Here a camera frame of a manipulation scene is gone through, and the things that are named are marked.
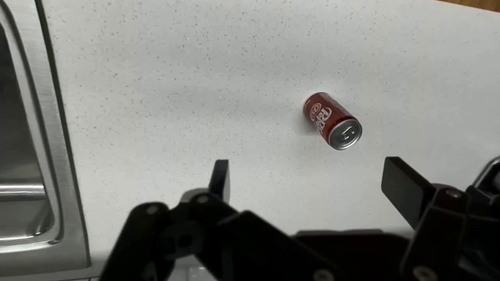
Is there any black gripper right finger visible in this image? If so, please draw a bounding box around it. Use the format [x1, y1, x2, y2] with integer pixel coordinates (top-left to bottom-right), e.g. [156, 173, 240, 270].
[379, 156, 500, 281]

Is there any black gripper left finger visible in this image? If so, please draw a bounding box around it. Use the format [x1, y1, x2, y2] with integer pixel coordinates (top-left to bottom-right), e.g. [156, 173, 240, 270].
[99, 158, 340, 281]

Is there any stainless steel double sink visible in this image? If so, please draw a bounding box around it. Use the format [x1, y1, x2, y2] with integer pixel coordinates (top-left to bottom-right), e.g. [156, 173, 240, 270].
[0, 0, 95, 281]

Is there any red soda can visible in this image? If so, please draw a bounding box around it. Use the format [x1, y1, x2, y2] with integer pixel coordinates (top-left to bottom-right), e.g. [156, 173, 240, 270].
[301, 91, 364, 153]

